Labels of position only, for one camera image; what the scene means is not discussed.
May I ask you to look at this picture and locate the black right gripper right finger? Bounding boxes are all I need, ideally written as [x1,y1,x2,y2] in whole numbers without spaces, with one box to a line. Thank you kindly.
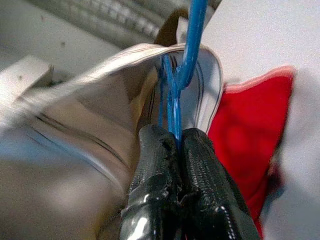
[178,126,261,240]

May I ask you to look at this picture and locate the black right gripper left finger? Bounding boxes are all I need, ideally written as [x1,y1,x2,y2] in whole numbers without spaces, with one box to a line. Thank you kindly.
[119,123,184,240]

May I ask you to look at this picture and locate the cream white trousers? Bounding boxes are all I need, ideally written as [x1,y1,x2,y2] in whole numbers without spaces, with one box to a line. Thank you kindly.
[0,7,225,240]

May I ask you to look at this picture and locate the blue clothes hanger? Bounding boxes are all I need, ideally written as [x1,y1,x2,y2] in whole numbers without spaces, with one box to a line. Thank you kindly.
[157,0,209,151]

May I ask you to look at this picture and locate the red white-striped garment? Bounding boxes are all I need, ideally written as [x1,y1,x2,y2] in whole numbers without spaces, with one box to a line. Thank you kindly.
[207,64,296,240]

